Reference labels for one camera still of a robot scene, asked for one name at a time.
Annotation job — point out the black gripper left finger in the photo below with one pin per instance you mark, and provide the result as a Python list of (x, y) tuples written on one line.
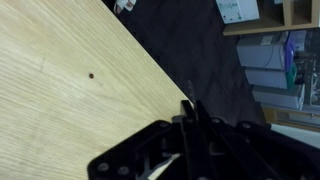
[(138, 156)]

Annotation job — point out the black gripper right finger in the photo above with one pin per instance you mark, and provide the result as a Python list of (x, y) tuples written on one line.
[(262, 153)]

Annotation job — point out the grey storage box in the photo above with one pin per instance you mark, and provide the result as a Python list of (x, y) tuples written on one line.
[(271, 51)]

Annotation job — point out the wooden console shelf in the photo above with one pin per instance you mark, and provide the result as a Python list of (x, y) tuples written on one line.
[(289, 15)]

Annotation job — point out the white cardboard box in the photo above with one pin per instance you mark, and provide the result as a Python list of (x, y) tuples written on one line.
[(235, 11)]

